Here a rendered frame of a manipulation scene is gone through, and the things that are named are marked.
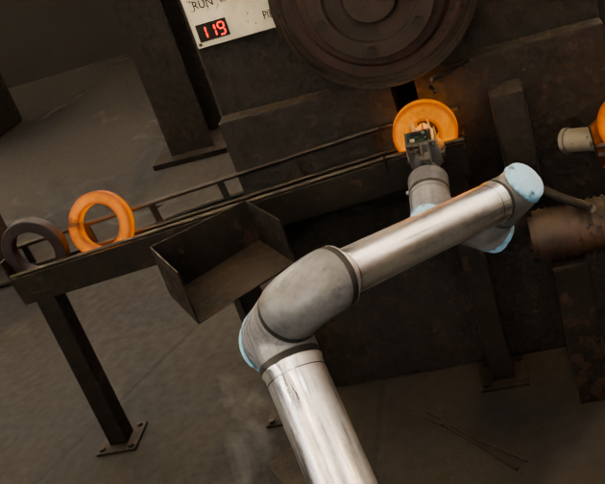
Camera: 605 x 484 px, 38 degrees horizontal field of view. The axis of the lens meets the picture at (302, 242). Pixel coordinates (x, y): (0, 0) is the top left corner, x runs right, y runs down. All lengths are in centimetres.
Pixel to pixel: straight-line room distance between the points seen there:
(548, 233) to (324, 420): 81
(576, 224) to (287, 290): 83
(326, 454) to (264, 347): 22
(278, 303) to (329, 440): 24
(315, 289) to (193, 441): 128
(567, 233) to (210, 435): 121
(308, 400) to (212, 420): 123
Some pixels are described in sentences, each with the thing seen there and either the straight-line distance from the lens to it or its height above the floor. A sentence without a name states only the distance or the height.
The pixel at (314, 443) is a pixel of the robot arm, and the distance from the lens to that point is 149.
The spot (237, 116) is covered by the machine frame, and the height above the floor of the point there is 87.
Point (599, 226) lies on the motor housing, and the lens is 208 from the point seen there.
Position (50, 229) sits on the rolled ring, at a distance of 247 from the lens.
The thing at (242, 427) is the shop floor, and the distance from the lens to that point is 262.
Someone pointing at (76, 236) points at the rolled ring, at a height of 68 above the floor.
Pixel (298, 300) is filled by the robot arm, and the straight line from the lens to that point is 146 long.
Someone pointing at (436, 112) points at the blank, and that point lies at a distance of 212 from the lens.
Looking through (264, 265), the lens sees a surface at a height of 60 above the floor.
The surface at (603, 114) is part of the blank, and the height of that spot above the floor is 74.
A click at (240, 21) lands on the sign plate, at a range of 222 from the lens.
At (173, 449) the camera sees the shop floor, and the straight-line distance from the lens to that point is 267.
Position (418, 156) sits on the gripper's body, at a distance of 200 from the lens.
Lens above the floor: 149
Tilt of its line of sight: 25 degrees down
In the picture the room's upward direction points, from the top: 19 degrees counter-clockwise
